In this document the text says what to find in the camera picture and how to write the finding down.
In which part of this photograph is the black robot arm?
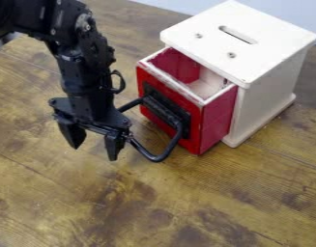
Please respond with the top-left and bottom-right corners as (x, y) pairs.
(0, 0), (130, 160)

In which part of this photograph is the black cable loop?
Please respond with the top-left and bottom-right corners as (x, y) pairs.
(104, 69), (126, 95)

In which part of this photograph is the red drawer with black handle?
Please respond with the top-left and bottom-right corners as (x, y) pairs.
(120, 47), (237, 162)

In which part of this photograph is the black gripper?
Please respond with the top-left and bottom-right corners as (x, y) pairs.
(49, 87), (130, 161)

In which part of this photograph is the white wooden box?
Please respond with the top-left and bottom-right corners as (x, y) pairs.
(159, 0), (316, 148)

